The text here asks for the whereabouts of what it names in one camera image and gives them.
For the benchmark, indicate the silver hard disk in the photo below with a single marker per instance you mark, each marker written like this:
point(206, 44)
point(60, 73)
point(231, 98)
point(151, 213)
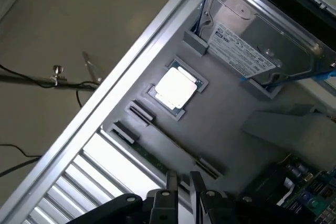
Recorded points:
point(249, 19)

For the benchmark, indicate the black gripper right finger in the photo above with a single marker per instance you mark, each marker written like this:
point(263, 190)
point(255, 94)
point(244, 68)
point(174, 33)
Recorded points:
point(195, 182)

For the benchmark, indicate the grey printed parts rack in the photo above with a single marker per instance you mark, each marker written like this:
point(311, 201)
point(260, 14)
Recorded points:
point(223, 108)

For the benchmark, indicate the black stand rod with knob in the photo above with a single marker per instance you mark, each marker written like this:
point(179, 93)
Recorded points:
point(58, 73)

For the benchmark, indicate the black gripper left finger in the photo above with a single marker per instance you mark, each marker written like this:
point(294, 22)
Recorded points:
point(170, 182)

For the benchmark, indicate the silver CPU chip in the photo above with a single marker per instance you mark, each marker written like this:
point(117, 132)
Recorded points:
point(176, 87)

